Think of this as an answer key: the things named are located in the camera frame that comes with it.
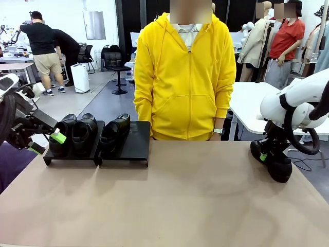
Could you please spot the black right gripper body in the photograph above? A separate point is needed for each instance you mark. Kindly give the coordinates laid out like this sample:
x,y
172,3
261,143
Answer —
x,y
276,139

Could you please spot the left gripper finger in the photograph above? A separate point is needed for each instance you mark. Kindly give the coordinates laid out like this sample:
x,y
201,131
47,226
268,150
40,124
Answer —
x,y
45,121
34,148

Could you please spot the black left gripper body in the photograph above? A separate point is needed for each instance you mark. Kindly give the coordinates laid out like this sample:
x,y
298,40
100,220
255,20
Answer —
x,y
21,128

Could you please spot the black leather shoe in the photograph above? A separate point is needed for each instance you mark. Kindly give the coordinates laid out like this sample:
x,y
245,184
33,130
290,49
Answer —
x,y
278,167
83,133
57,149
113,136

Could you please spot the person's right forearm yellow sleeve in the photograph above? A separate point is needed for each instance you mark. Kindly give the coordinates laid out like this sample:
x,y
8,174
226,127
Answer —
x,y
142,103

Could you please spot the person's left forearm yellow sleeve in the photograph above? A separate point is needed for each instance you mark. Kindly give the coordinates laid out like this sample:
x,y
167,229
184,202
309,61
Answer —
x,y
223,103

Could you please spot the black metal shoe stand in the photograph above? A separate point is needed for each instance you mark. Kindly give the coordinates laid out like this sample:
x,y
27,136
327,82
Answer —
x,y
72,157
138,144

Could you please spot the person's left hand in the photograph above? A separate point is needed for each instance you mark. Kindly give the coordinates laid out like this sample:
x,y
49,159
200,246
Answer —
x,y
216,137

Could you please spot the white table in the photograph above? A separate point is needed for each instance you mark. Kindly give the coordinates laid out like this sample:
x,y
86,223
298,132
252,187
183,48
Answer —
x,y
246,103

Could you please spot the white wristwatch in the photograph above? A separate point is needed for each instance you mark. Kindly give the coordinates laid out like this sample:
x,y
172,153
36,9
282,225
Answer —
x,y
219,131

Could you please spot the white air purifier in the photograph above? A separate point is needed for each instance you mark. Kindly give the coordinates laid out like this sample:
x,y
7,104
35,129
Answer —
x,y
80,77

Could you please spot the pink-topped white desk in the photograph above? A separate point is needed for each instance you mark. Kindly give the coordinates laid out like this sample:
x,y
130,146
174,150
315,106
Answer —
x,y
13,65

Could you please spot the person dressed in black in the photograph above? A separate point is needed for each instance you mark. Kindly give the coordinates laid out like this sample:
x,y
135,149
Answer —
x,y
68,46

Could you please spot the black mesh office chair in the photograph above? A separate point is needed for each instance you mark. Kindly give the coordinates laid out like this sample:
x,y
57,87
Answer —
x,y
87,54

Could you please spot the man in beige shorts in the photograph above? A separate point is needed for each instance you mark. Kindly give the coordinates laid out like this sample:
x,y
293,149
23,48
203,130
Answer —
x,y
42,38

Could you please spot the black padded bar stool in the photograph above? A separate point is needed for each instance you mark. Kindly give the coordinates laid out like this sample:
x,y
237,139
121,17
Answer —
x,y
114,61

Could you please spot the light blue garment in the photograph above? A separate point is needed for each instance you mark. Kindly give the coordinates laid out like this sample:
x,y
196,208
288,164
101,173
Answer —
x,y
324,59

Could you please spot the mannequin with beige jacket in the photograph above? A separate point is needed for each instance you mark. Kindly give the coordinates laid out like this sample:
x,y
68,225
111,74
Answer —
x,y
253,46

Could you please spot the black backpack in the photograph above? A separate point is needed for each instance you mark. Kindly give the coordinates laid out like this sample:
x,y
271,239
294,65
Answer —
x,y
110,49

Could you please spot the white monitor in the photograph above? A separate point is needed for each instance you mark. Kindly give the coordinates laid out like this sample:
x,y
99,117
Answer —
x,y
236,38

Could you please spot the wooden coat rack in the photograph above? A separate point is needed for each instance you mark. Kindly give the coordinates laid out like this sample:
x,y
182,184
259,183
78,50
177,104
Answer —
x,y
320,38

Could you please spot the person in yellow hoodie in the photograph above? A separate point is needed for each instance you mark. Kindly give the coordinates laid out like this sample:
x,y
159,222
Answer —
x,y
185,77

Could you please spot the white humanoid robot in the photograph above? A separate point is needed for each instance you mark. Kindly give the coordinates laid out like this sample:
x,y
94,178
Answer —
x,y
248,27

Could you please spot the mannequin with dark red top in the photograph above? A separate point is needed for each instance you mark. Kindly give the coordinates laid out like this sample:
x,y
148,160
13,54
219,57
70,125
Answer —
x,y
213,7

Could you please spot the black camera stand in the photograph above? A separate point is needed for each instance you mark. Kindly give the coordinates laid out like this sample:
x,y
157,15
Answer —
x,y
264,51

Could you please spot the silver wall panel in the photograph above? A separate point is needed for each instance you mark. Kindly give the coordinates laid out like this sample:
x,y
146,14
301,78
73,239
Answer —
x,y
94,25

